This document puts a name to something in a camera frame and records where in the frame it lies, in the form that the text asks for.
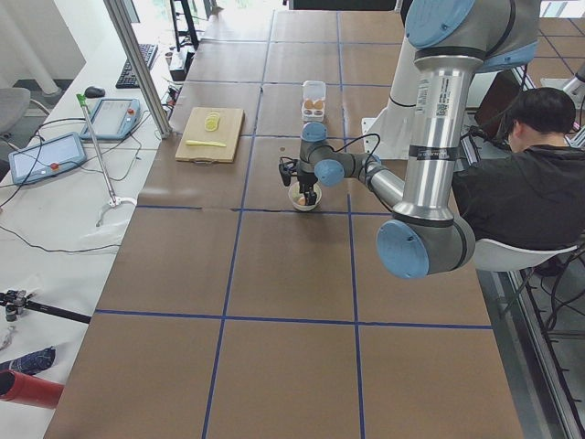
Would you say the teach pendant far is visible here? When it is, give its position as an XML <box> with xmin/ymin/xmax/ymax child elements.
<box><xmin>89</xmin><ymin>98</ymin><xmax>141</xmax><ymax>142</ymax></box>

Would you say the bamboo cutting board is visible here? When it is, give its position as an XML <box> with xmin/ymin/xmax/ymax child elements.
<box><xmin>175</xmin><ymin>107</ymin><xmax>244</xmax><ymax>163</ymax></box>

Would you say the black keyboard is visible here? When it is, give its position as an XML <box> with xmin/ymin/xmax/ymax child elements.
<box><xmin>114</xmin><ymin>43</ymin><xmax>159</xmax><ymax>90</ymax></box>

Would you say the teach pendant near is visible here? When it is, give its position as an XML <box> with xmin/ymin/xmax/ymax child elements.
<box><xmin>8</xmin><ymin>133</ymin><xmax>87</xmax><ymax>186</ymax></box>

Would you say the black tripod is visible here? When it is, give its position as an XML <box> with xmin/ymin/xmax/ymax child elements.
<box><xmin>0</xmin><ymin>290</ymin><xmax>91</xmax><ymax>324</ymax></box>

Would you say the aluminium frame post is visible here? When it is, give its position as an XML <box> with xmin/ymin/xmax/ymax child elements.
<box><xmin>103</xmin><ymin>0</ymin><xmax>173</xmax><ymax>139</ymax></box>

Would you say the teach pendant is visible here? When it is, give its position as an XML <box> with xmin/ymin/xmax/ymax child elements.
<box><xmin>89</xmin><ymin>98</ymin><xmax>141</xmax><ymax>142</ymax></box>
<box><xmin>8</xmin><ymin>133</ymin><xmax>87</xmax><ymax>186</ymax></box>

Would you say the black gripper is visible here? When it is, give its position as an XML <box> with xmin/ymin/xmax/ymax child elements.
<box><xmin>297</xmin><ymin>159</ymin><xmax>318</xmax><ymax>206</ymax></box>

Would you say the white chair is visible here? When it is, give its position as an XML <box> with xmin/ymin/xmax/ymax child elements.
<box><xmin>470</xmin><ymin>237</ymin><xmax>585</xmax><ymax>321</ymax></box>

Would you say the clear plastic egg box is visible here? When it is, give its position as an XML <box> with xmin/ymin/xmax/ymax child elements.
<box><xmin>301</xmin><ymin>80</ymin><xmax>326</xmax><ymax>123</ymax></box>

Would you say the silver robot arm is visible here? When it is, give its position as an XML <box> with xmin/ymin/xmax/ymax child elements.
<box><xmin>292</xmin><ymin>1</ymin><xmax>540</xmax><ymax>279</ymax></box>

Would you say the yellow plastic knife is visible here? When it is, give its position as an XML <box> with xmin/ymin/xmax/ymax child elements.
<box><xmin>185</xmin><ymin>140</ymin><xmax>227</xmax><ymax>147</ymax></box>

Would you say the red bottle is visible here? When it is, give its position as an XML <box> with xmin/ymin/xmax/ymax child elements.
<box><xmin>1</xmin><ymin>369</ymin><xmax>64</xmax><ymax>409</ymax></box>

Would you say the seated person in black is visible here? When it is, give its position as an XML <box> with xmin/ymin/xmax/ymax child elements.
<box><xmin>452</xmin><ymin>87</ymin><xmax>584</xmax><ymax>251</ymax></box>

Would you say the white bowl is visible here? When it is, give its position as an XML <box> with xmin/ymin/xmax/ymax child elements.
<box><xmin>288</xmin><ymin>182</ymin><xmax>322</xmax><ymax>211</ymax></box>

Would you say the black computer mouse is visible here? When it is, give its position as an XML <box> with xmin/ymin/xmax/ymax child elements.
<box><xmin>84</xmin><ymin>86</ymin><xmax>106</xmax><ymax>99</ymax></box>

